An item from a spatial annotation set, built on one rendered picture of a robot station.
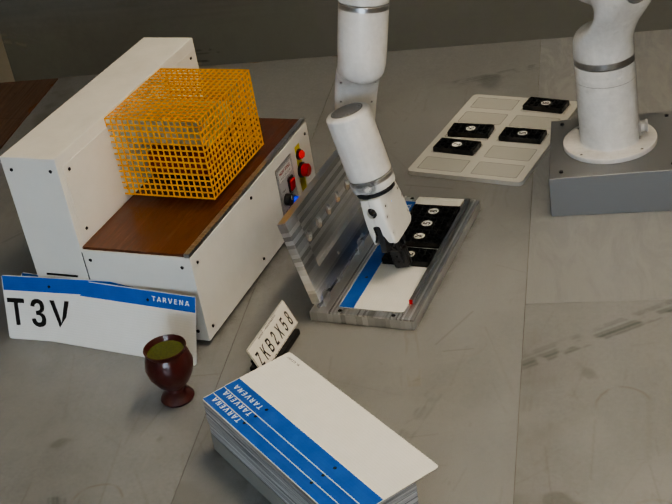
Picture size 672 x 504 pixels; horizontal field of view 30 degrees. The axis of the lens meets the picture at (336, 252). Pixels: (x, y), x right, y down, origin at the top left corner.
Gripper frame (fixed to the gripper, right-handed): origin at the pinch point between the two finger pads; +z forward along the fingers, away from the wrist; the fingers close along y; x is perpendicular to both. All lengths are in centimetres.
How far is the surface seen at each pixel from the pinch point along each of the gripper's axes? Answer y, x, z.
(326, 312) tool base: -16.5, 9.9, 0.7
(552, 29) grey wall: 229, 36, 42
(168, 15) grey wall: 199, 168, -4
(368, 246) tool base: 6.9, 10.0, 0.6
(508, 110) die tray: 72, -1, 4
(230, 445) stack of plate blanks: -58, 9, -2
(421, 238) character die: 9.2, -0.7, 1.6
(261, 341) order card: -31.0, 15.4, -3.5
